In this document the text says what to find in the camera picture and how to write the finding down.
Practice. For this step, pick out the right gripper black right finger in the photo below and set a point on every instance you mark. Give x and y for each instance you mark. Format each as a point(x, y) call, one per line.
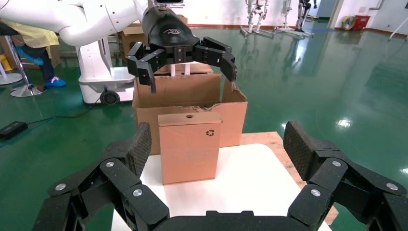
point(338, 188)

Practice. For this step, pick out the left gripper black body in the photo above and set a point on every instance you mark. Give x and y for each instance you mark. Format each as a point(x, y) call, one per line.
point(169, 35)

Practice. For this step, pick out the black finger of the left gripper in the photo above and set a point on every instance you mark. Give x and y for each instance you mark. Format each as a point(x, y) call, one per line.
point(145, 65)
point(216, 54)

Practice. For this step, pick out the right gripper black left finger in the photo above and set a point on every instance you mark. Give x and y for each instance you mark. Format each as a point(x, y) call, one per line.
point(118, 191)

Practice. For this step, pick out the small cardboard box with hole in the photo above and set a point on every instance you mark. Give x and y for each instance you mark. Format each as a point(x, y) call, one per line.
point(189, 150)

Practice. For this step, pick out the white robot base with wheel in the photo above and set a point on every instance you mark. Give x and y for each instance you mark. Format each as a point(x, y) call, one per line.
point(102, 76)

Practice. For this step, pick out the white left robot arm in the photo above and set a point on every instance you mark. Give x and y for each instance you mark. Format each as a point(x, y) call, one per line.
point(79, 19)

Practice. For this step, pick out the large open cardboard box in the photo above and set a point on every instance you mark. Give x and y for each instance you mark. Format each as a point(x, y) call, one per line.
point(178, 91)

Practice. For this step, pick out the white humanoid robot on stand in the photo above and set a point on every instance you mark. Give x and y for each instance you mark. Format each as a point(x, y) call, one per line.
point(287, 16)
point(256, 16)

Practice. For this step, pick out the plywood board under table top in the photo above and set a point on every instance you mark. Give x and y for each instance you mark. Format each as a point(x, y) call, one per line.
point(277, 143)

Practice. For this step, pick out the dark humanoid robot on stand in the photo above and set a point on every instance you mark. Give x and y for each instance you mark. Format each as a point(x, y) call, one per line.
point(302, 14)

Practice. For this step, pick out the person in yellow coat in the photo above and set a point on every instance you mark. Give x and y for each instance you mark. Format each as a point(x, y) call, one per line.
point(35, 38)

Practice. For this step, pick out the black power adapter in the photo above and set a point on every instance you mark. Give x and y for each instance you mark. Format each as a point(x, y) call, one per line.
point(12, 129)

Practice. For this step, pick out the metal stool base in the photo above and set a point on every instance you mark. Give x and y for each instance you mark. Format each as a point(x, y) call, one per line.
point(24, 86)

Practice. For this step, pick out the yellow round fan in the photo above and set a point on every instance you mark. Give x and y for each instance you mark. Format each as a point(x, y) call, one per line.
point(348, 23)

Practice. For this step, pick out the white round stand base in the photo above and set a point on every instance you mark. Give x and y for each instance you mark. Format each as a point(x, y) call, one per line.
point(9, 78)

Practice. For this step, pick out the yellow floor object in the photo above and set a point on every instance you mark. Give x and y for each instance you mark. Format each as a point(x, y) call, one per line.
point(4, 62)

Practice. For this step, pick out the red cabinet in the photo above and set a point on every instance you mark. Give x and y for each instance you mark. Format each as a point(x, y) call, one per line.
point(361, 22)

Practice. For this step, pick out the white slanted pole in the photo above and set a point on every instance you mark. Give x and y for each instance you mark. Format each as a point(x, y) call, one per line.
point(398, 32)

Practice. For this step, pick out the white tube frame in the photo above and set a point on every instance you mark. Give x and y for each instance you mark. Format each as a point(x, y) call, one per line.
point(173, 70)

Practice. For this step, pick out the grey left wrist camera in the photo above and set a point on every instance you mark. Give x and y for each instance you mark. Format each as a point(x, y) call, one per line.
point(169, 1)

